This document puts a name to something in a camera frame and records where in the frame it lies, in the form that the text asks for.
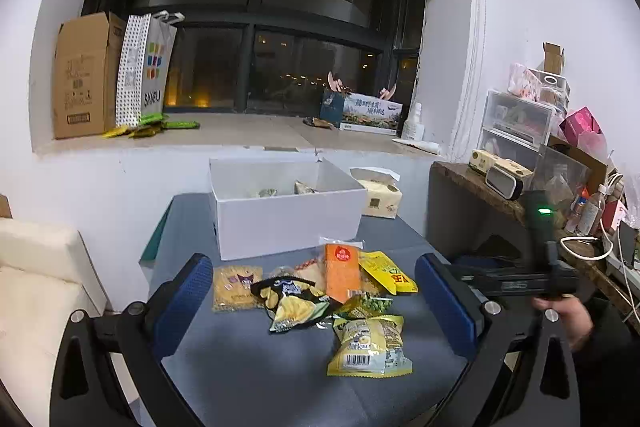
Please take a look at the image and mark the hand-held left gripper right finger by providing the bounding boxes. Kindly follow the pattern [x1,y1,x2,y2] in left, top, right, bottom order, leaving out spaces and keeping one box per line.
[414,253,583,427]

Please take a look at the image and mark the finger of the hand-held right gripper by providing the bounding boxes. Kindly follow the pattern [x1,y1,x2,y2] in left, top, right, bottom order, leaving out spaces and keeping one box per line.
[451,257,548,299]

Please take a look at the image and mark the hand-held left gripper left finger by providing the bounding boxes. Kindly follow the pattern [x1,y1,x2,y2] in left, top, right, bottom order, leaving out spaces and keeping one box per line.
[50,253,215,427]

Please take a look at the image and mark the yellow noodle snack packet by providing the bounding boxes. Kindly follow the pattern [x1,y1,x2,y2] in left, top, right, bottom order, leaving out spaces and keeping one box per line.
[212,265,264,313]

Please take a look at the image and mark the yellow red label snack packet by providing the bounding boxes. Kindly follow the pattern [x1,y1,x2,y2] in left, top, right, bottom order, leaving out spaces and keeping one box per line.
[357,251,419,295]

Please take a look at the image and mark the small green snack packet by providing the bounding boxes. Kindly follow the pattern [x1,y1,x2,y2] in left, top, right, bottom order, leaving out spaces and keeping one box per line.
[334,293,395,320]

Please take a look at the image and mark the yellow green barcode snack packet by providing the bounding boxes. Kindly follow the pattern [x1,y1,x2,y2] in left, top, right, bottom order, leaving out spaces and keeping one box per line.
[327,314,414,378]

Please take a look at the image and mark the orange snack packet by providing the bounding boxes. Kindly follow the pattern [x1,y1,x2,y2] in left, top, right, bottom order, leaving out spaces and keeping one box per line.
[324,243,362,304]

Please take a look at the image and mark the white cardboard box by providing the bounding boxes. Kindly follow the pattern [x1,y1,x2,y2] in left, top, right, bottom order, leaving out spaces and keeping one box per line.
[208,157,368,262]

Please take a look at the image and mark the person's right forearm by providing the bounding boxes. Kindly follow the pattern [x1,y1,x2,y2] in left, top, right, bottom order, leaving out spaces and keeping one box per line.
[570,297,640,427]

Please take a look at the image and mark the person's right hand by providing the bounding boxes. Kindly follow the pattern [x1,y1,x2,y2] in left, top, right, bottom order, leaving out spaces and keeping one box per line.
[532,294,596,351]

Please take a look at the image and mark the clear plastic container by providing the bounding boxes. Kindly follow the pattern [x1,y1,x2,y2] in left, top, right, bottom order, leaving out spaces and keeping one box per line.
[530,144,593,218]

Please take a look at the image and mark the clear plastic bottle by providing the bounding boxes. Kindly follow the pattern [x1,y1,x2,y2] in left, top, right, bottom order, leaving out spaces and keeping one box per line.
[577,184,613,235]

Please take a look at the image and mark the grey white speaker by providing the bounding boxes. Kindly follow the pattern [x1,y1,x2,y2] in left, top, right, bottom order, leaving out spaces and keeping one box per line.
[485,166,525,201]

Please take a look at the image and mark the teal board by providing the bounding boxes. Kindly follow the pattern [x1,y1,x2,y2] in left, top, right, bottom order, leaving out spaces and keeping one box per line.
[139,199,173,268]

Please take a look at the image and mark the pale yellow box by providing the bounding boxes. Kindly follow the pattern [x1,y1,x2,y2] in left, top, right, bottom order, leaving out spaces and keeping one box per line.
[470,149,533,178]

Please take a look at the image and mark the wooden side table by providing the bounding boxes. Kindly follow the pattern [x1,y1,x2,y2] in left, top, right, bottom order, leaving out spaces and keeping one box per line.
[429,161,640,323]

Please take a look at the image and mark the clear drawer organizer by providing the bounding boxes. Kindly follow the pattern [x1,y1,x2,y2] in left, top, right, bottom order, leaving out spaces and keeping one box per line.
[477,89,563,168]

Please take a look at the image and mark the pink box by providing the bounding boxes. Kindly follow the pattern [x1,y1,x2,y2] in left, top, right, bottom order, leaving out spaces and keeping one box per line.
[559,107,608,148]

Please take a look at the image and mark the cream tissue pack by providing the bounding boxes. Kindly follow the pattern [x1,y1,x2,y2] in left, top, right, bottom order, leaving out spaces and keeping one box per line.
[350,167,403,219]

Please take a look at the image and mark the white box with round window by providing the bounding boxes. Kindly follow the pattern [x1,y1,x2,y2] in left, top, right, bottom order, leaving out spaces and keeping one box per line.
[527,68,571,108]

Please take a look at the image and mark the white tube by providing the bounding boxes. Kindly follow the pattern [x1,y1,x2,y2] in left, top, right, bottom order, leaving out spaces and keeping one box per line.
[392,138,441,155]

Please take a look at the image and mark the pink floral pack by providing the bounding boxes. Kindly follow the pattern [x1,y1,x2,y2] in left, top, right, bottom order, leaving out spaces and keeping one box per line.
[509,63,546,102]

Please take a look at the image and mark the cream sofa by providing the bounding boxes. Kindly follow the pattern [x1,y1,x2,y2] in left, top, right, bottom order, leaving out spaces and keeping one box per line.
[0,217,108,427]

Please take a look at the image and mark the white plastic bottle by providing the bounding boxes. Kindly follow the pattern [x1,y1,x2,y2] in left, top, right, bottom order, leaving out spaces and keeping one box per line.
[402,103,426,141]

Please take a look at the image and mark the small open cardboard box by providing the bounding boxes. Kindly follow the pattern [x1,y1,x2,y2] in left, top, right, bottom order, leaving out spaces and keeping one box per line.
[543,42,566,75]

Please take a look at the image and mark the pile of green yellow sachets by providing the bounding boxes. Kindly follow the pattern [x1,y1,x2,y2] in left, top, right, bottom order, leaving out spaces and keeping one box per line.
[102,113,201,140]

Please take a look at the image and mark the printed landscape tissue box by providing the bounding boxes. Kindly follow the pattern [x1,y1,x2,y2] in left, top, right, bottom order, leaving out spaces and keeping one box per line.
[320,88,403,136]

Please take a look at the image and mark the white shopping bag coloured squares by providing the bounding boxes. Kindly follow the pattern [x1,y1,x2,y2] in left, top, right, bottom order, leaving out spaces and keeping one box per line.
[115,11,185,128]

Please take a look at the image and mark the brown cardboard box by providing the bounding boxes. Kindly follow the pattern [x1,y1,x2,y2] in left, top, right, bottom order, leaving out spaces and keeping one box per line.
[52,12,128,140]

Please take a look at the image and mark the dark framed window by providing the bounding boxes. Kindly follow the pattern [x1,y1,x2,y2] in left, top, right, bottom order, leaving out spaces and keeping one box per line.
[82,0,430,115]

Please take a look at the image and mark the white cable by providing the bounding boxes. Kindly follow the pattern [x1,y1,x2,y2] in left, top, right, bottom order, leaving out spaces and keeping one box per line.
[560,172,626,263]

